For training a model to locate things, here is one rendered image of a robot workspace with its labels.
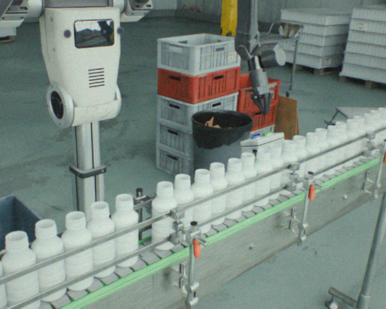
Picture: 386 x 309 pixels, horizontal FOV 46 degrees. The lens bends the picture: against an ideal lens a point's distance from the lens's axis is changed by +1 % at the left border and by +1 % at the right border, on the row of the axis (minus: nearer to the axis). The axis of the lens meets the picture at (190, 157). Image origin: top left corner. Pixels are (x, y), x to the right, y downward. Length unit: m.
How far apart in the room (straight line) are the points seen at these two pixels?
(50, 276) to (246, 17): 0.95
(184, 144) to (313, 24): 5.06
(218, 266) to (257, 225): 0.16
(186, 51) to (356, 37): 4.68
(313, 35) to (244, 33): 6.81
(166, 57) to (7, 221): 2.33
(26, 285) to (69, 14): 0.85
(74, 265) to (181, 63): 2.68
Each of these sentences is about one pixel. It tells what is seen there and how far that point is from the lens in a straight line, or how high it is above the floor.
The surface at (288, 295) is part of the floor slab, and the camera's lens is 2.65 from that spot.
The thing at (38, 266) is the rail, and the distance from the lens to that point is 0.91.
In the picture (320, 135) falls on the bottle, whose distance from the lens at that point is 1.52.
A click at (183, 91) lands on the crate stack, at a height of 0.75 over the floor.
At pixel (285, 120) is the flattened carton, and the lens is 4.64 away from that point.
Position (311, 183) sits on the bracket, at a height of 1.08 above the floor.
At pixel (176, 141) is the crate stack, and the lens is 3.70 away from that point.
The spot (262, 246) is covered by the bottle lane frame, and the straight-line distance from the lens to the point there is 1.38.
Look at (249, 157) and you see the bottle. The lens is 1.24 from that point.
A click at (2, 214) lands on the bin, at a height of 0.90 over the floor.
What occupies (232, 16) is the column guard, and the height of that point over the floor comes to 0.61.
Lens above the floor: 1.63
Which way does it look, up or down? 23 degrees down
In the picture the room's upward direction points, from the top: 3 degrees clockwise
